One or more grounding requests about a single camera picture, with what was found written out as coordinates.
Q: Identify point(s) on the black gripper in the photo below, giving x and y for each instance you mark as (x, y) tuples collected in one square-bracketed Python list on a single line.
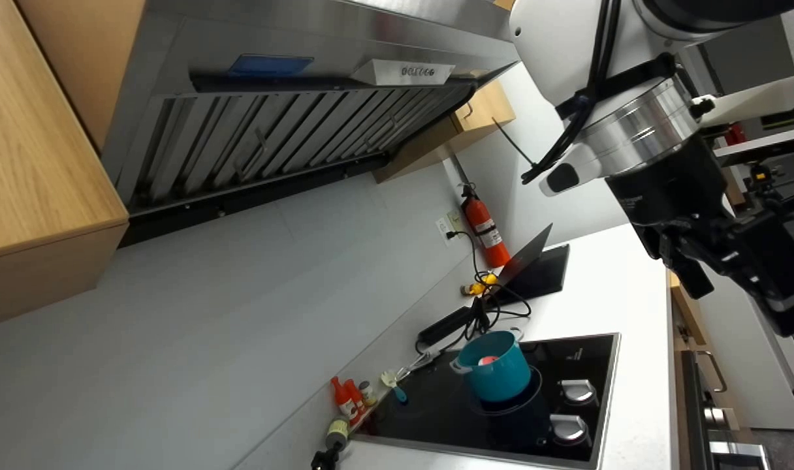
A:
[(686, 198)]

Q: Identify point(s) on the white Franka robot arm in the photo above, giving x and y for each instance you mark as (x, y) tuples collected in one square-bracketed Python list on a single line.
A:
[(571, 35)]

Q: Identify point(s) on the teal cooking pot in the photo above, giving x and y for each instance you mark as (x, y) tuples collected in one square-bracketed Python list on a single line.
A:
[(504, 379)]

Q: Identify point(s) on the wooden drawer front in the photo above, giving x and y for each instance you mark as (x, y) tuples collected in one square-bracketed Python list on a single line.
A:
[(686, 322)]

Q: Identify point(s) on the black equipment stand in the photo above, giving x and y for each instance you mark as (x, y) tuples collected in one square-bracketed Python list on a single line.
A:
[(764, 180)]

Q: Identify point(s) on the long wooden fascia panel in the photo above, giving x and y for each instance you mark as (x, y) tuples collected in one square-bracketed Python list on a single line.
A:
[(678, 394)]

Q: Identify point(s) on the wooden cabinet door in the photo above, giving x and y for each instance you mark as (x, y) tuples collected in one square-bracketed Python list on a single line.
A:
[(720, 409)]

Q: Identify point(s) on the silver oven knob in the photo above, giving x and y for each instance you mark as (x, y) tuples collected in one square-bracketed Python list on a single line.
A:
[(713, 416)]

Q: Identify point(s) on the grey table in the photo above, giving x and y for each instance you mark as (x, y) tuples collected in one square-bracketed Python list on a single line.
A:
[(764, 143)]

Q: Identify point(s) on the red fire extinguisher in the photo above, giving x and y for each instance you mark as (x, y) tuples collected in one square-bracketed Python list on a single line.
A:
[(488, 232), (738, 135)]

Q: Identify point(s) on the black built-in oven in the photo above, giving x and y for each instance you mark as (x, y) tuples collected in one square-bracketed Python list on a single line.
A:
[(699, 446)]

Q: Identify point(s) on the silver cooktop knob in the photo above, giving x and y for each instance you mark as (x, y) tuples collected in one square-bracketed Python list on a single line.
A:
[(578, 394), (571, 429)]

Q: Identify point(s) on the black laptop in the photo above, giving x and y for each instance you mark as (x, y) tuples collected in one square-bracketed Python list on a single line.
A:
[(528, 257)]

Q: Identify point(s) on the small pink object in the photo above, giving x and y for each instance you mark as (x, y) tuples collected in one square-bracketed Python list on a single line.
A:
[(488, 358)]

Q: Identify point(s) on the black power strip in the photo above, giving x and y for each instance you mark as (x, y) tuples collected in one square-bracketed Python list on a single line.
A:
[(444, 328)]

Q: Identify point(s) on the black glass cooktop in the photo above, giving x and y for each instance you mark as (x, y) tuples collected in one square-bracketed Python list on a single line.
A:
[(432, 409)]

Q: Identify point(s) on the red bottle white label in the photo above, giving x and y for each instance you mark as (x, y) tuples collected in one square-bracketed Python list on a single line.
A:
[(351, 398)]

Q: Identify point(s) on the dark bottle yellow label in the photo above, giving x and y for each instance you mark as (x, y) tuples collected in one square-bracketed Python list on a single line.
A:
[(333, 441)]

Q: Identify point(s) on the stainless steel range hood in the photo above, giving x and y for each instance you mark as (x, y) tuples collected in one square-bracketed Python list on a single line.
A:
[(283, 131)]

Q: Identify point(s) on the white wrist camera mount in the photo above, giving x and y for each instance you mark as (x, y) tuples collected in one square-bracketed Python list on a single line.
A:
[(565, 173)]

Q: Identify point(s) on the small wooden wall cabinet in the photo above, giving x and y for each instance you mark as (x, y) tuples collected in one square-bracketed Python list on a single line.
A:
[(465, 121)]

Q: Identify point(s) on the large wooden wall cabinet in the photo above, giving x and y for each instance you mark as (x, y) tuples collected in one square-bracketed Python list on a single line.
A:
[(40, 173)]

